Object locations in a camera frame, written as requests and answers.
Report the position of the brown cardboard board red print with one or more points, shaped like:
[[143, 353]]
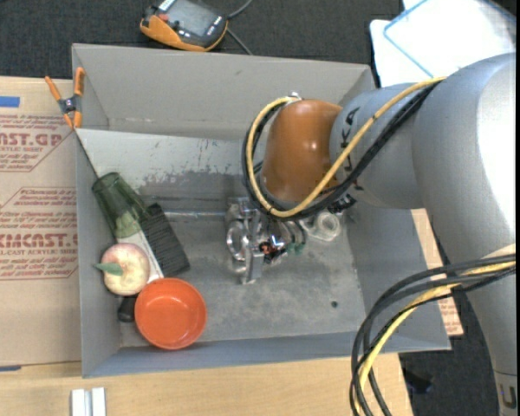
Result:
[[34, 310]]

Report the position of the black bristle brush white back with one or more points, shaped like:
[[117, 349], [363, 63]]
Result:
[[167, 245]]

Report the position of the orange plastic bowl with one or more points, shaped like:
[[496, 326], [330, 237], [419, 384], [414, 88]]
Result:
[[170, 313]]

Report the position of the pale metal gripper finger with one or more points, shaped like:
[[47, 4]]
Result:
[[254, 269], [235, 249]]

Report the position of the toy peach with green leaf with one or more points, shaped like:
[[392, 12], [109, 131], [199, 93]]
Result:
[[128, 271]]

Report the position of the clear green plastic cup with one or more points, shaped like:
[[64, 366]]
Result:
[[119, 202]]

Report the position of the grey metal bin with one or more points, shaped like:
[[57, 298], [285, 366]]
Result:
[[286, 301]]

